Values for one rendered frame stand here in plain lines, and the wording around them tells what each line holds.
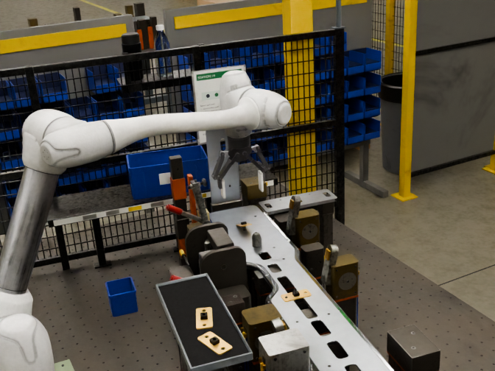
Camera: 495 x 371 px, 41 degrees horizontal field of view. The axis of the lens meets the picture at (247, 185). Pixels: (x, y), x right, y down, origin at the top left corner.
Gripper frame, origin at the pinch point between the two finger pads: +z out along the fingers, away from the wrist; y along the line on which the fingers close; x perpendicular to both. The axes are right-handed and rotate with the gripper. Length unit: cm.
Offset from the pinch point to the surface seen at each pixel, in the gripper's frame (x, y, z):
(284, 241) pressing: -13.8, 9.5, 14.9
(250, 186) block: 23.3, 10.2, 9.4
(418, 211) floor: 165, 177, 116
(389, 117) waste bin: 236, 194, 70
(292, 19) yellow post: 58, 44, -45
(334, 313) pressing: -59, 6, 15
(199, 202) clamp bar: -1.8, -15.6, 0.5
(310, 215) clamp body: -7.8, 21.6, 10.4
